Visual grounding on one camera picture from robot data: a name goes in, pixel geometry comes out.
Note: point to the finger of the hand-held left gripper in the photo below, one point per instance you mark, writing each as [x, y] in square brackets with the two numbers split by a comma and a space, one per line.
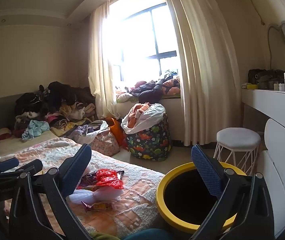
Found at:
[32, 166]
[7, 164]

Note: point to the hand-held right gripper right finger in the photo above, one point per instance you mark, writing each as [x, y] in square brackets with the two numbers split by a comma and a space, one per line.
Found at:
[206, 170]

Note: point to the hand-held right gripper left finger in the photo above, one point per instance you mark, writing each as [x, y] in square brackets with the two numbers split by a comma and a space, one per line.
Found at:
[77, 167]

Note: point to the purple foil wrapper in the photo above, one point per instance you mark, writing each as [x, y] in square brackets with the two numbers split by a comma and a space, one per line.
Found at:
[88, 181]

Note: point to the white plastic wrap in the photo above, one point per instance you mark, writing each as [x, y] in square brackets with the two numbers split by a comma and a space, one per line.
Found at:
[87, 195]

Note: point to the red plastic bag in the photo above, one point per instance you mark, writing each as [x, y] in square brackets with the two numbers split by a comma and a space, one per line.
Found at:
[108, 178]

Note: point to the colourful candy packet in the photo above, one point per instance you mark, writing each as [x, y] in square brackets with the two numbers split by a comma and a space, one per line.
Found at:
[102, 206]

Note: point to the yellow rimmed black bin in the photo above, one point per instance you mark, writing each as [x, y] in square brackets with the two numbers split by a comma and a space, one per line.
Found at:
[161, 200]

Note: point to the beige bed sheet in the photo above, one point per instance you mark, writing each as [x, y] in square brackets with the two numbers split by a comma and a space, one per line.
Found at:
[12, 147]

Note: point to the red cloth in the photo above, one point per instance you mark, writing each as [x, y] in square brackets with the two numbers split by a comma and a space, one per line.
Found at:
[3, 134]

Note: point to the floral fabric bag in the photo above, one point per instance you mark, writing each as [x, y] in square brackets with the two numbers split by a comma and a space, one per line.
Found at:
[106, 143]

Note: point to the light blue garment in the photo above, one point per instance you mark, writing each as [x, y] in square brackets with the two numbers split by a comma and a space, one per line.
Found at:
[35, 128]

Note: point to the lilac and white clothes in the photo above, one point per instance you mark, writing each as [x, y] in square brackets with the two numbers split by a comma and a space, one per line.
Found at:
[90, 131]

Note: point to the orange bag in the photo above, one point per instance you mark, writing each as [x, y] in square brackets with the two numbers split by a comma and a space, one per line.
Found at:
[116, 130]

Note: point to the dinosaur print storage bag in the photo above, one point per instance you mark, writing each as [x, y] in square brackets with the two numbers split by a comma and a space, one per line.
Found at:
[150, 142]

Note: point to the orange white quilt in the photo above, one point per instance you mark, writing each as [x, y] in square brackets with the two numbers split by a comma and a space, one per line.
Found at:
[132, 205]

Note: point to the green fleece garment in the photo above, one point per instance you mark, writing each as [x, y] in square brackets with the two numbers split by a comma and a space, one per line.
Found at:
[105, 237]

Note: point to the pile of dark clothes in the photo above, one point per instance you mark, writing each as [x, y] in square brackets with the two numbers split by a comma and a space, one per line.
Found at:
[57, 95]

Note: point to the white plastic bag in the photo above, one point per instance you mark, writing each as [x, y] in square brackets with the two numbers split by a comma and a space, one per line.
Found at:
[155, 112]

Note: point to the white drawer cabinet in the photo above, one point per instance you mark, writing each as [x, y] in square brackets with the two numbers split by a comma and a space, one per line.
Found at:
[282, 155]

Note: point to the orange fleece clothes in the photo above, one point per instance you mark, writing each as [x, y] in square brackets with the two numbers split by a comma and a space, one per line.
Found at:
[135, 115]

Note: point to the teal fleece garment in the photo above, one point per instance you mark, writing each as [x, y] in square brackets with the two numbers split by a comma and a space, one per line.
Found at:
[152, 235]

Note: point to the white dressing table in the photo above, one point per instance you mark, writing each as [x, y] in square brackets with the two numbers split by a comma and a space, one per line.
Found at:
[270, 102]

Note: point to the yellow box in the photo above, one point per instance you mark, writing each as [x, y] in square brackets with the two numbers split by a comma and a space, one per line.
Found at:
[252, 86]

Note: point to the heap of clothes on sill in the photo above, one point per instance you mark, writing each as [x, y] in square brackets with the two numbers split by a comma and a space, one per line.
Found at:
[152, 87]

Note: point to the narrow cream curtain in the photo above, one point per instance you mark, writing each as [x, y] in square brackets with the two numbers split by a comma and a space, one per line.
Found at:
[100, 67]

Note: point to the wide cream curtain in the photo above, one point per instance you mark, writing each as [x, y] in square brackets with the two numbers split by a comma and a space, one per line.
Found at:
[202, 67]

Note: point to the dark toiletry bag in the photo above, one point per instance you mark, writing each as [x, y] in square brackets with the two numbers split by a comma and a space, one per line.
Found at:
[260, 77]

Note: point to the white cosmetic jar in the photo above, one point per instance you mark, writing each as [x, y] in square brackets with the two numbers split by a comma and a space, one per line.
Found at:
[281, 87]

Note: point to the heart shaped mirror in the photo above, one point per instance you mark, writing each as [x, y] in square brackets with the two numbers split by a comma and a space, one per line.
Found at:
[280, 47]

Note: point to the black framed window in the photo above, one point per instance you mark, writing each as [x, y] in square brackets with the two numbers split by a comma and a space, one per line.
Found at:
[155, 30]

